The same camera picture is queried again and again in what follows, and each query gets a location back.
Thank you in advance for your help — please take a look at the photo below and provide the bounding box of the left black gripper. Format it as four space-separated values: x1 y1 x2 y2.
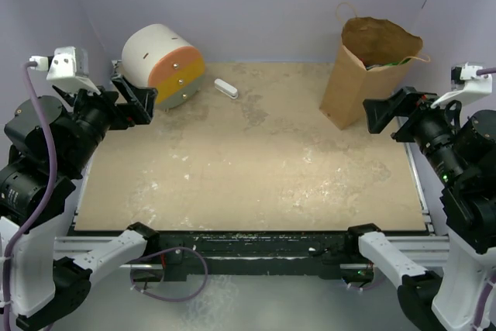
58 72 158 172

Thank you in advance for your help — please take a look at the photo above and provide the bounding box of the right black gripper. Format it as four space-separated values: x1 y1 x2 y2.
363 81 470 183

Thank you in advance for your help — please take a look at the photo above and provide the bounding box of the brown paper bag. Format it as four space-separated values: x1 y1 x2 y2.
319 2 431 129

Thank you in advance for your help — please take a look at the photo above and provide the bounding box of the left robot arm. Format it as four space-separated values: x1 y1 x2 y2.
1 74 160 330

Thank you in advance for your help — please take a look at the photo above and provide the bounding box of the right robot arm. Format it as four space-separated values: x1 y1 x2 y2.
344 87 495 330

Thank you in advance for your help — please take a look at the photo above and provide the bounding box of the round toy drawer cabinet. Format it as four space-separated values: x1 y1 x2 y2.
121 24 205 111

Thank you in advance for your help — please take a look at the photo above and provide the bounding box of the small white block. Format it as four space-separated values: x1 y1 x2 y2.
214 78 239 99

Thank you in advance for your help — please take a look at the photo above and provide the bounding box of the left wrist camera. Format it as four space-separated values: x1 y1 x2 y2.
29 47 101 95

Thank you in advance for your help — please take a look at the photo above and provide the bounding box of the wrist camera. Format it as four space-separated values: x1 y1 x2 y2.
29 47 101 95
431 62 495 109

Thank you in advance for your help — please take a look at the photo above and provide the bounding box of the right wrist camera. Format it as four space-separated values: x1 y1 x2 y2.
431 62 495 109

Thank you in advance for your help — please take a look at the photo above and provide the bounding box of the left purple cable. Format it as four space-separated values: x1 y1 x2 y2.
0 60 59 328

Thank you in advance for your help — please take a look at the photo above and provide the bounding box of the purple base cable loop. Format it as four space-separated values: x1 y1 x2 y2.
129 246 210 302

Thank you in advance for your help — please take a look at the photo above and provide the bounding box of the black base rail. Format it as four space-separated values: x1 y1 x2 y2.
131 231 377 282

